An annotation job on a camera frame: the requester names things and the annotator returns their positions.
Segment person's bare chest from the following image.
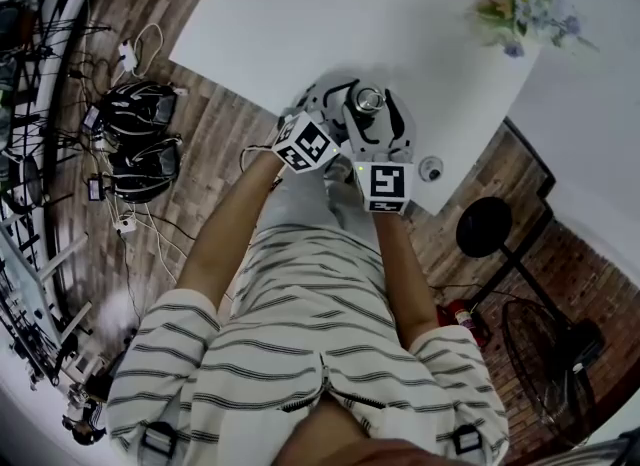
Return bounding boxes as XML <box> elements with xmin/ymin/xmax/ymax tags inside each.
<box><xmin>269</xmin><ymin>396</ymin><xmax>441</xmax><ymax>466</ymax></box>

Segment person's striped white shirt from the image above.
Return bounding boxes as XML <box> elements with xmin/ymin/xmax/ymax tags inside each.
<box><xmin>104</xmin><ymin>226</ymin><xmax>511</xmax><ymax>466</ymax></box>

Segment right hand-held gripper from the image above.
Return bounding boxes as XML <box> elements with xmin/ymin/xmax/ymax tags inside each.
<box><xmin>341</xmin><ymin>87</ymin><xmax>418</xmax><ymax>216</ymax></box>

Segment pale flower bouquet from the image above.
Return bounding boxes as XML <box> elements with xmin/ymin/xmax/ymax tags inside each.
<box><xmin>467</xmin><ymin>0</ymin><xmax>601</xmax><ymax>58</ymax></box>

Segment black round stool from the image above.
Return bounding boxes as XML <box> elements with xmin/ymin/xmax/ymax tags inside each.
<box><xmin>14</xmin><ymin>153</ymin><xmax>74</xmax><ymax>210</ymax></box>

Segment white frame glass desk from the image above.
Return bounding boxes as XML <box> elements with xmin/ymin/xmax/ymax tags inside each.
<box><xmin>0</xmin><ymin>226</ymin><xmax>94</xmax><ymax>345</ymax></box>

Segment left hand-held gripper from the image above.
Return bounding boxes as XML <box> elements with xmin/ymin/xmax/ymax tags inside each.
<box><xmin>272</xmin><ymin>77</ymin><xmax>359</xmax><ymax>175</ymax></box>

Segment round silver metal knob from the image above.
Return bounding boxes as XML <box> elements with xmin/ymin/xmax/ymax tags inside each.
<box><xmin>353</xmin><ymin>84</ymin><xmax>387</xmax><ymax>114</ymax></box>

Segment small metal jar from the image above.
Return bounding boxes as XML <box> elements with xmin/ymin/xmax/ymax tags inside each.
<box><xmin>347</xmin><ymin>84</ymin><xmax>388</xmax><ymax>119</ymax></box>

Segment person's right forearm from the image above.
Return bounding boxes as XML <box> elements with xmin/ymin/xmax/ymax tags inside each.
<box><xmin>372</xmin><ymin>208</ymin><xmax>441</xmax><ymax>348</ymax></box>

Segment person's left forearm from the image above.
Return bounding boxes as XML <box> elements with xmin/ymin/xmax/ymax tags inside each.
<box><xmin>175</xmin><ymin>156</ymin><xmax>289</xmax><ymax>325</ymax></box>

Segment grey strap with buckle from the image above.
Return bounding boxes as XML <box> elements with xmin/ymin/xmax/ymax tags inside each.
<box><xmin>452</xmin><ymin>423</ymin><xmax>484</xmax><ymax>455</ymax></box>
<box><xmin>139</xmin><ymin>421</ymin><xmax>179</xmax><ymax>460</ymax></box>

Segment person's light shoe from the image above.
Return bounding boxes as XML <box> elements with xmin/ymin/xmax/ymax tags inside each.
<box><xmin>324</xmin><ymin>161</ymin><xmax>356</xmax><ymax>188</ymax></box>

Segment white table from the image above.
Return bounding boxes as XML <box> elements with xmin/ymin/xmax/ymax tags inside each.
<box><xmin>168</xmin><ymin>0</ymin><xmax>541</xmax><ymax>216</ymax></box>

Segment person's grey trousers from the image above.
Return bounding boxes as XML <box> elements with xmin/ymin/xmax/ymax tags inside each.
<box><xmin>259</xmin><ymin>163</ymin><xmax>386</xmax><ymax>255</ymax></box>

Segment black standing fan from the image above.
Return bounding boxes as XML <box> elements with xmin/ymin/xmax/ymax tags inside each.
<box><xmin>455</xmin><ymin>197</ymin><xmax>606</xmax><ymax>438</ymax></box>

